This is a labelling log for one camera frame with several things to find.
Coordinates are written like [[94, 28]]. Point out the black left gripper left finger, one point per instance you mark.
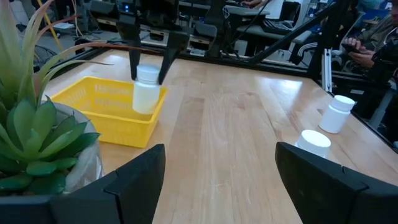
[[136, 186]]

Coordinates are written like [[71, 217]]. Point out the yellow plastic basket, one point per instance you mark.
[[124, 130]]

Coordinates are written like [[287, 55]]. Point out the yellow pole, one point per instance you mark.
[[49, 26]]

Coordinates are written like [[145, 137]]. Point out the grey plant pot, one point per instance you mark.
[[84, 168]]

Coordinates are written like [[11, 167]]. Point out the green artificial succulent plant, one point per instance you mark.
[[31, 140]]

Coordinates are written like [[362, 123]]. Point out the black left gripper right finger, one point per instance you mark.
[[317, 193]]

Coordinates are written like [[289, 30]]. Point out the white pill bottle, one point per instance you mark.
[[314, 141], [145, 96], [334, 118]]

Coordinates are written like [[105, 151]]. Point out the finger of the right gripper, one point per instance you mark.
[[174, 49], [133, 46]]

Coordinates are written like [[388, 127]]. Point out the black phone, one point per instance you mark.
[[349, 48]]

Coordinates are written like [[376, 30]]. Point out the black fan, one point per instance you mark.
[[43, 56]]

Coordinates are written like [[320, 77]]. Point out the person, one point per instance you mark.
[[379, 34]]

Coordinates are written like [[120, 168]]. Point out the aluminium profile post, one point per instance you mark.
[[326, 71]]

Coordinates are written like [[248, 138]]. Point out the black diagonal frame strut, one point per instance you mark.
[[292, 34]]

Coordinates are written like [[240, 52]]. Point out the person's hand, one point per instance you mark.
[[362, 58], [351, 41]]

